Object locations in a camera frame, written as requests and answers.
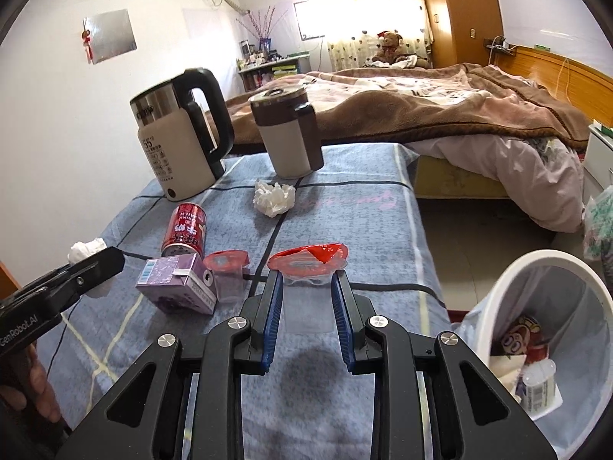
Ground white tissue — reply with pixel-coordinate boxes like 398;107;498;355
66;236;116;298
252;180;296;218

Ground white yogurt bottle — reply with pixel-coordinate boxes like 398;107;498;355
518;358;563;421

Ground white brown lidded mug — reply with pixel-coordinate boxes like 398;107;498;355
249;85;324;180

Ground brown blanket bed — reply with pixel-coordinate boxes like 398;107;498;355
225;63;590;233

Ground blue floral curtain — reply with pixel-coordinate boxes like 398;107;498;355
317;0;433;71

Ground white nightstand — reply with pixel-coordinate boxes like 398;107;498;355
584;120;613;189

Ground black kettle power cable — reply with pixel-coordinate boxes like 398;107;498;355
44;195;447;379

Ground green plastic bag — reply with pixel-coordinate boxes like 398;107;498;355
583;186;612;261

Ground silver wall picture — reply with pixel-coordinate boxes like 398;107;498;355
82;10;137;64

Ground clear jelly cup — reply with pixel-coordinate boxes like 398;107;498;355
267;243;348;335
204;249;251;304

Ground wooden headboard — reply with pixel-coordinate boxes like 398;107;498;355
493;46;613;128

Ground white trash bin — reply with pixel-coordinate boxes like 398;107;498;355
456;249;612;459

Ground purple milk carton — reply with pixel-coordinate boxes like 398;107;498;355
135;253;217;316

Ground wooden wardrobe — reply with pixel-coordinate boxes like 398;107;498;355
425;0;503;67

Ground left hand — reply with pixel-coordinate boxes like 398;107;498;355
1;344;61;424

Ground brown teddy bear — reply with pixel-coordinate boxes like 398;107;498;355
371;31;408;64

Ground vase with purple branches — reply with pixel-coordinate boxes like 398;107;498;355
237;5;288;56

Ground cluttered side shelf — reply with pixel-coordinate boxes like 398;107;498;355
237;38;311;92

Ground white steel electric kettle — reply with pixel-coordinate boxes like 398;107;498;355
130;69;235;202

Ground blue patterned tablecloth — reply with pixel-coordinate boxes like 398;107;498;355
38;143;450;459

